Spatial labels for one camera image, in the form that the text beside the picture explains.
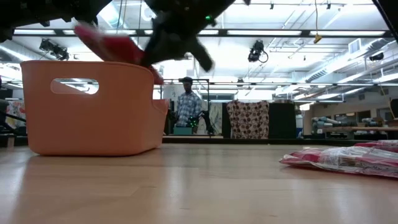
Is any brown dotted cloth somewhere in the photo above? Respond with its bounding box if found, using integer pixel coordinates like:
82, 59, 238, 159
226, 100, 271, 140

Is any yellow hanging power cable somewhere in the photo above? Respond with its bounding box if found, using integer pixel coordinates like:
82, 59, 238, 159
313, 0, 323, 44

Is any colourful patterned cloth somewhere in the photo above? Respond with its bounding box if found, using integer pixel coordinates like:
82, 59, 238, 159
6, 100, 27, 128

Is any black partition panel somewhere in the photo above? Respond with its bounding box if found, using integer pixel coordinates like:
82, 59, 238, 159
268, 102, 297, 139

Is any black ceiling spotlight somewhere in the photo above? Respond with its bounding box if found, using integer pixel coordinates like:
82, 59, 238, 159
247, 39, 269, 63
52, 45, 70, 61
39, 38, 56, 52

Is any orange plastic basket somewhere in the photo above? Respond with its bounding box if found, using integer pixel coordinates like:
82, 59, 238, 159
20, 60, 170, 157

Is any person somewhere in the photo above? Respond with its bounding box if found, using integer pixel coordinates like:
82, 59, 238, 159
175, 76, 203, 128

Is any teal box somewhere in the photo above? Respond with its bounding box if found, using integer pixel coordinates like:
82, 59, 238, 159
173, 126, 194, 136

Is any white air vent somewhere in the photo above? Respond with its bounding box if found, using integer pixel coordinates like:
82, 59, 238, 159
348, 38, 363, 55

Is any wooden background table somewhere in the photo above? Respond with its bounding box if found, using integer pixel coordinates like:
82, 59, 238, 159
323, 126, 398, 140

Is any red microwave popcorn bag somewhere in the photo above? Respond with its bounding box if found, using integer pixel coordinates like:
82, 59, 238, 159
73, 23, 165, 86
279, 145, 398, 179
353, 139, 398, 154

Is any background robot with green lights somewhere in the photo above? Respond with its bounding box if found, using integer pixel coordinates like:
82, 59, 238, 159
185, 110, 215, 135

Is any floral cloth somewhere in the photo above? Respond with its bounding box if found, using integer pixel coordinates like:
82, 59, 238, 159
208, 102, 223, 135

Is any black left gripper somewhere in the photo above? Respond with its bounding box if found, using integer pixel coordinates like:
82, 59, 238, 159
140, 0, 238, 73

